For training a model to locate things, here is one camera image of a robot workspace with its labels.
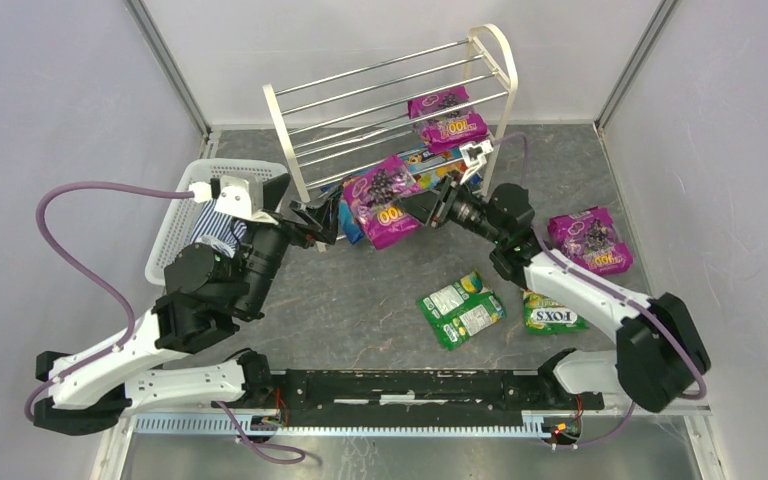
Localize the blue Slendy candy bag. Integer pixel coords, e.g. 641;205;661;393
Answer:
338;172;378;245
396;147;467;189

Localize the purple grape candy bag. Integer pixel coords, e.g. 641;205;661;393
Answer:
343;155;421;250
547;206;634;276
407;86;488;154

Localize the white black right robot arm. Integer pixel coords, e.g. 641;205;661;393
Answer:
395;178;711;413

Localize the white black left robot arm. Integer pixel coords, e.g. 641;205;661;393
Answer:
24;174;342;436

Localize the cream metal shelf rack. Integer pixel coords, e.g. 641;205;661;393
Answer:
262;24;519;201

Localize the green yellow Fox's candy bag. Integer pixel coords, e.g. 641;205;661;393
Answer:
523;290;589;335

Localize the blue striped cloth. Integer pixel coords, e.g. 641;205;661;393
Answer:
190;200;247;257

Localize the white plastic basket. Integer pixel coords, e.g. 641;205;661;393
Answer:
144;158;287;286

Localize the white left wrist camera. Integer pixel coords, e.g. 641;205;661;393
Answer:
188;175;276;224

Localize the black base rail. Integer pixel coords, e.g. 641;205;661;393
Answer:
230;369;605;429

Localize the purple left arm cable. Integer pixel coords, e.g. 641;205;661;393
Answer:
24;182;196;424

